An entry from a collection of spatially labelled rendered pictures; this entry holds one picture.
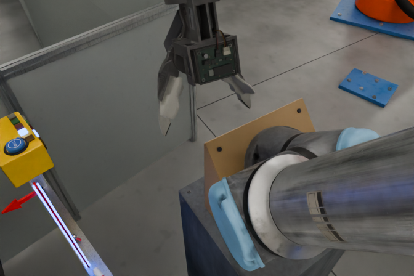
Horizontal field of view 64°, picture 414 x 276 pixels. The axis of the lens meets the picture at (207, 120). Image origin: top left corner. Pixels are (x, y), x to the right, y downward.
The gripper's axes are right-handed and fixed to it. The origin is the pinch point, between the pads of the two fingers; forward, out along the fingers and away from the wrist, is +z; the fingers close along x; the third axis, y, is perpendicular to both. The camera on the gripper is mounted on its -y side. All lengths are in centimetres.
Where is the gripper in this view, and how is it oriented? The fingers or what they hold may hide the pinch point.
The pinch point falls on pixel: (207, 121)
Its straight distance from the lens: 53.6
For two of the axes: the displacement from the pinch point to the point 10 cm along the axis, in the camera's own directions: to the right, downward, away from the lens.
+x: 9.1, -2.9, 3.0
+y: 3.9, 3.2, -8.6
